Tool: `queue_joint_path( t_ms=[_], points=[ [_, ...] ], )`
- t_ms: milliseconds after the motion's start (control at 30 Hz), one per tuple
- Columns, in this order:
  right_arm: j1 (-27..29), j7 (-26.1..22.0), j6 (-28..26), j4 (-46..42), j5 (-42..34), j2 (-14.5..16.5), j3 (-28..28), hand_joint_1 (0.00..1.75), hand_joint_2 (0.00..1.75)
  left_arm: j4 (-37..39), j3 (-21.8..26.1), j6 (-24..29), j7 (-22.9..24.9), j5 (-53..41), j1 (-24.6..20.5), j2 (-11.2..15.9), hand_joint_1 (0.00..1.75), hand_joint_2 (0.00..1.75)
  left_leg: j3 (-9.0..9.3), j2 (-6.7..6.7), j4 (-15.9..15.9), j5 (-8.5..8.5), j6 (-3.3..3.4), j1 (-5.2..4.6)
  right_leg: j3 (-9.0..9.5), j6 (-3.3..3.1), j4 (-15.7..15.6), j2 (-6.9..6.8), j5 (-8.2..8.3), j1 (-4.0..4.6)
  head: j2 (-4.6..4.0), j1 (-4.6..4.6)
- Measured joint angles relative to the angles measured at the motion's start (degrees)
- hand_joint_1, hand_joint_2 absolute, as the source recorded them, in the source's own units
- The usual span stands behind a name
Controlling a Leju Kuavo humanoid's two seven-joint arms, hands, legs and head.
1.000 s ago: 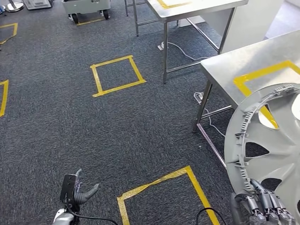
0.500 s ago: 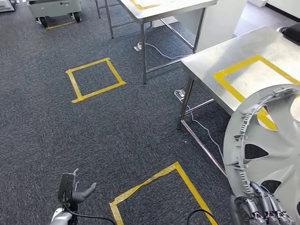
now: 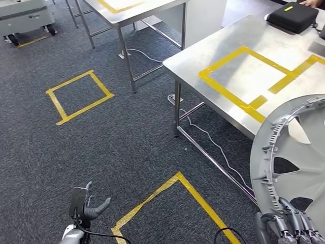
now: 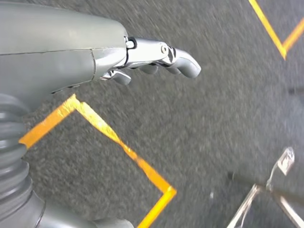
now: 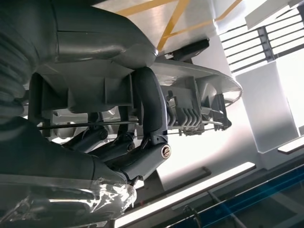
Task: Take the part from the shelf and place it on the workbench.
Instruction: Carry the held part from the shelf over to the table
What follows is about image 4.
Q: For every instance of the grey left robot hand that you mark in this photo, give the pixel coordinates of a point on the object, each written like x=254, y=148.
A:
x=59, y=34

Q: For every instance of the yellow floor tape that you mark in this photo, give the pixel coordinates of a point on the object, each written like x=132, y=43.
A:
x=268, y=26
x=106, y=130

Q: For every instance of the chrome leg frame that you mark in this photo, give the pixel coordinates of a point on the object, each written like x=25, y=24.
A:
x=286, y=160

